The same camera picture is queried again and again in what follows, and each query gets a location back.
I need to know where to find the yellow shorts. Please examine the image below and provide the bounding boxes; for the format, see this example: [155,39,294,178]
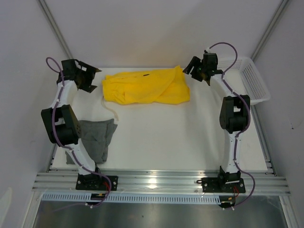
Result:
[101,65,190,121]

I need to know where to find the grey shorts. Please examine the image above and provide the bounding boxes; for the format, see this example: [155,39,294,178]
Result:
[58,119,117,164]

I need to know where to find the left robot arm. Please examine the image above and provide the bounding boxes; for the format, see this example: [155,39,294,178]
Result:
[41,59,103,190]

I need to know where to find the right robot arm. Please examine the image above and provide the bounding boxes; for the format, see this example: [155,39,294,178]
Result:
[183,52,250,193]

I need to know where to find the white plastic basket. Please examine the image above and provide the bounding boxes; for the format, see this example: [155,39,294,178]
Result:
[218,57,270,105]

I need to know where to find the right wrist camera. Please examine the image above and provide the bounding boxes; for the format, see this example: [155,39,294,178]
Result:
[204,47,211,53]

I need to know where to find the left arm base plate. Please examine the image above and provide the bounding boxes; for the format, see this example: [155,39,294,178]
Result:
[76,174,109,191]

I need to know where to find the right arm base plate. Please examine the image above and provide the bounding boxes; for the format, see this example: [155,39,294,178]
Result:
[196,177,246,193]

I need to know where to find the slotted cable duct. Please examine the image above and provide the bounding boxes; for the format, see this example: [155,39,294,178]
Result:
[41,192,225,205]

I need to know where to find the aluminium rail frame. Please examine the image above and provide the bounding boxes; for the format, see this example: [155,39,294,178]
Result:
[32,169,291,196]

